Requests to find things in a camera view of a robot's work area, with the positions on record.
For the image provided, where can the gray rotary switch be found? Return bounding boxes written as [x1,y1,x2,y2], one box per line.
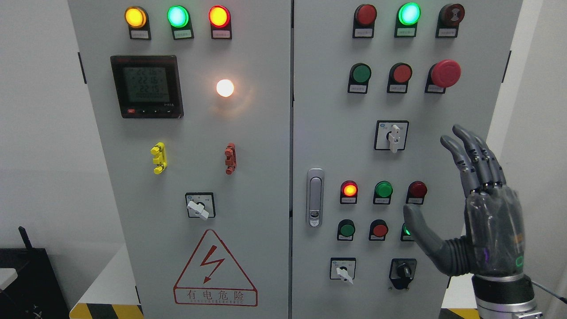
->
[329,258,357,284]
[374,121,409,153]

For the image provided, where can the gray electrical cabinet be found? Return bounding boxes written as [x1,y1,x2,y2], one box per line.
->
[69,0,522,319]

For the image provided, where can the red-brown toggle latch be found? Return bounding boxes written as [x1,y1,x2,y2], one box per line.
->
[224,143,237,175]

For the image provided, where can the lit red indicator light middle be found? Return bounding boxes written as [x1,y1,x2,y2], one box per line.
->
[340,180,358,204]

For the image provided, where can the white glowing indicator light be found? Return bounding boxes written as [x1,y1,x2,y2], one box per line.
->
[215,78,235,97]

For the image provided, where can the green push button lower row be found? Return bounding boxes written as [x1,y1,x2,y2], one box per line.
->
[337,219,356,241]

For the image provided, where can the green push button row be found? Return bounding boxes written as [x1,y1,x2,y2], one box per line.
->
[337,219,356,241]
[347,63,371,93]

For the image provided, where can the green indicator light middle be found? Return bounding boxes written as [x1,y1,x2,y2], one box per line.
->
[373,180,393,205]

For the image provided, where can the green indicator light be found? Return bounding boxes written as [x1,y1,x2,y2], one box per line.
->
[394,2,421,38]
[167,5,194,40]
[373,180,393,205]

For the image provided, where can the green push button upper row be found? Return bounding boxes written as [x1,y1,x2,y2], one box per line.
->
[347,63,371,93]

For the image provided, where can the red push button lower row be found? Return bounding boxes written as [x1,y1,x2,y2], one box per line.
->
[368,219,389,241]

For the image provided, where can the red push button row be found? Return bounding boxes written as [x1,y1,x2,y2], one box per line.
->
[387,62,412,93]
[368,219,389,241]

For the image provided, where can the yellow toggle latch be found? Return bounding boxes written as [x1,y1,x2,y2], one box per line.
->
[150,143,168,175]

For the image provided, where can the red electrical hazard warning sticker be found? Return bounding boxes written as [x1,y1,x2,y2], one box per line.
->
[174,230,258,307]

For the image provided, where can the lit green push button lower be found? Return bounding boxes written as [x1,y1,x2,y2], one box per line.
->
[400,223,414,242]

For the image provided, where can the red push button upper row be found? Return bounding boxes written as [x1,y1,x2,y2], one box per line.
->
[387,62,412,93]

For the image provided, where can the black digital power meter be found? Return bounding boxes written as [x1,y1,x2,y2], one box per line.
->
[111,55,184,119]

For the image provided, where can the red-orange indicator light top left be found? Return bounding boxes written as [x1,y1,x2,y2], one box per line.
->
[208,5,232,39]

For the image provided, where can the red indicator light top right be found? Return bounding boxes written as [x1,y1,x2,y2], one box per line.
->
[352,4,377,39]

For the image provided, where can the green indicator light top left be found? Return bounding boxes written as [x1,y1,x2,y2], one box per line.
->
[167,5,194,40]

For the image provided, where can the red emergency stop mushroom button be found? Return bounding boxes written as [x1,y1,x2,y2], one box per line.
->
[424,60,461,93]

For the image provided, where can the green indicator light top right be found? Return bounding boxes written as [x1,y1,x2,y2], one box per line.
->
[394,2,421,38]

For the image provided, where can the yellow indicator light top left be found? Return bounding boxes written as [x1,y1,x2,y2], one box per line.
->
[125,6,151,40]

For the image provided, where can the dark red buzzer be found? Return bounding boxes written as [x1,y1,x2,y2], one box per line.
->
[435,4,465,39]

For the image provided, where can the black box with antenna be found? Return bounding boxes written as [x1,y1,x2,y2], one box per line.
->
[0,226,69,319]

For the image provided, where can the silver door lock handle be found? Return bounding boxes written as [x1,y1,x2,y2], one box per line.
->
[306,168,325,227]

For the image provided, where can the gray rotary switch left door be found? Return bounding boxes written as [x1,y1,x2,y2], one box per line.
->
[186,192,215,220]

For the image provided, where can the gray rotary switch bottom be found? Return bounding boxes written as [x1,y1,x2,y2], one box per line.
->
[329,258,357,284]

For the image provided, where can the black rotary selector switch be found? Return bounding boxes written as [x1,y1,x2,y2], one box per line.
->
[389,258,417,289]

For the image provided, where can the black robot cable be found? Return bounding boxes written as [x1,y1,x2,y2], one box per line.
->
[532,282,567,300]

